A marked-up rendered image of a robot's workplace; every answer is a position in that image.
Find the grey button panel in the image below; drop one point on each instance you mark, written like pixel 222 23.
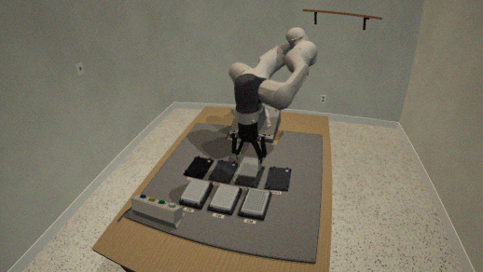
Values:
pixel 158 211

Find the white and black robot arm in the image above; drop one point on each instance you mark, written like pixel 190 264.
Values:
pixel 277 94

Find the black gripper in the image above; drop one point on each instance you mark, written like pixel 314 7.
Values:
pixel 248 134

